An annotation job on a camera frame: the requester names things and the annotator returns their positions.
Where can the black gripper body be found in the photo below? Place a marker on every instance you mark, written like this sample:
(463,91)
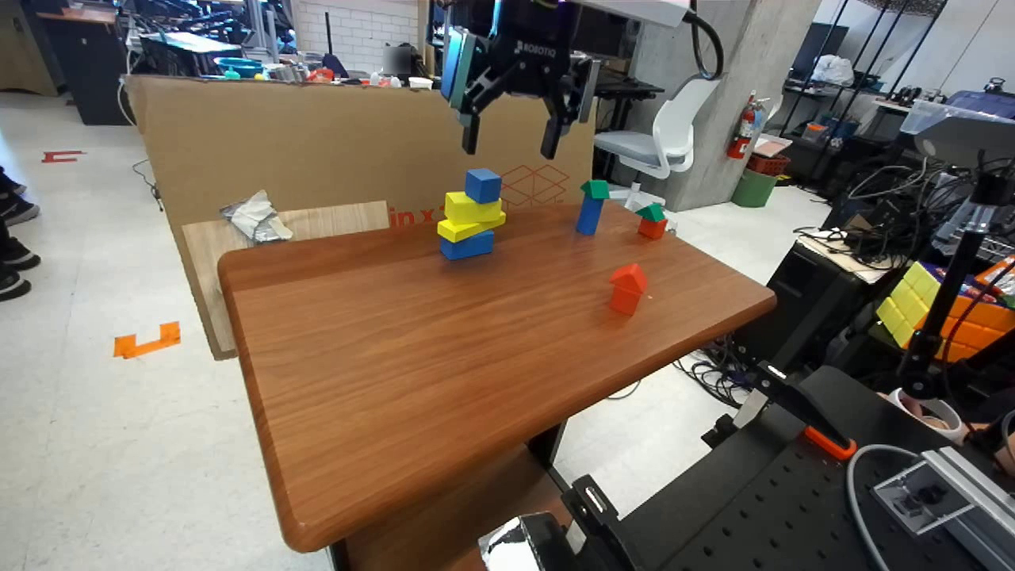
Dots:
(533,59)

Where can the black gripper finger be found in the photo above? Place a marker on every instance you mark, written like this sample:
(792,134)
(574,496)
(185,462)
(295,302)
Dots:
(469,123)
(552,132)

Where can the blue cube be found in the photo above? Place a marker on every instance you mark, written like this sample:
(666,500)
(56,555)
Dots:
(484,185)

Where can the orange cube under green block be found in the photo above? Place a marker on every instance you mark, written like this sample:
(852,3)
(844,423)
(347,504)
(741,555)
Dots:
(651,228)

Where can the orange-red cube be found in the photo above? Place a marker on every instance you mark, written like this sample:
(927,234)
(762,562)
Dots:
(627,290)

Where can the green roof block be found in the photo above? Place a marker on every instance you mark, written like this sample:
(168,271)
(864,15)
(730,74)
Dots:
(594,187)

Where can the yellow notched block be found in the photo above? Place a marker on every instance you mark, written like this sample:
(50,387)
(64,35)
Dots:
(469,208)

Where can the blue cylinder block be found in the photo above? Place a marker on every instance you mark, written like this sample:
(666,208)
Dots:
(588,216)

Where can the white office chair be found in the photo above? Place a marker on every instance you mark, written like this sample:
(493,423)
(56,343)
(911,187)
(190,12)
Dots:
(657,132)

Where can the yellow flat block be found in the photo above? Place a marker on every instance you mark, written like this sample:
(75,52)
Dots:
(463,228)

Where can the blue rectangular block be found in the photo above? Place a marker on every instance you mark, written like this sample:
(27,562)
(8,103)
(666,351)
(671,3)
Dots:
(468,247)

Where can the green flat block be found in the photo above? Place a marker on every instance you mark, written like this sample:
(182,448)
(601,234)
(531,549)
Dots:
(651,211)

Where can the large printed cardboard box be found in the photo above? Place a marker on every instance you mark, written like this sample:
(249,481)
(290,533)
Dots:
(319,136)

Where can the red fire extinguisher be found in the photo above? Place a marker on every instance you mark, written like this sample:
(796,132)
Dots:
(746,128)

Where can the green bucket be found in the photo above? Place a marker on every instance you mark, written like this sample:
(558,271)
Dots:
(753,187)

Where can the crumpled white bag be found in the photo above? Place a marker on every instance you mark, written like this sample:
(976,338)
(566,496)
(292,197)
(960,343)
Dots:
(256,216)

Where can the black desk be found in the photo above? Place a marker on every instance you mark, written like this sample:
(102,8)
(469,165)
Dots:
(83,59)

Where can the orange floor tape marker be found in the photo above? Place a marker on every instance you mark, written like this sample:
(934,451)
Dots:
(146,343)

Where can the yellow sticky notes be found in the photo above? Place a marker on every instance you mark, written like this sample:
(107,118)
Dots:
(907,302)

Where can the red floor tape marker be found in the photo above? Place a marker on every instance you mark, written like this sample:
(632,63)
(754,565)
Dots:
(62,155)

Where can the black perforated breadboard table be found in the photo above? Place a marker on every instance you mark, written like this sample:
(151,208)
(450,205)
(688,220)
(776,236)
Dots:
(782,519)

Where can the orange case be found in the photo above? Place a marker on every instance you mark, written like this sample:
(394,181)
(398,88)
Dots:
(976,320)

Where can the black shoes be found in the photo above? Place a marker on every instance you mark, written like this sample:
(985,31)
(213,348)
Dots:
(13,254)

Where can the black camera stand pole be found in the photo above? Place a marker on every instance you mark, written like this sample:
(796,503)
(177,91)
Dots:
(946,297)

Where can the aluminium rail with bracket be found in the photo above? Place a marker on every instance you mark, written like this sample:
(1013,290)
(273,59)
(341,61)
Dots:
(952,500)

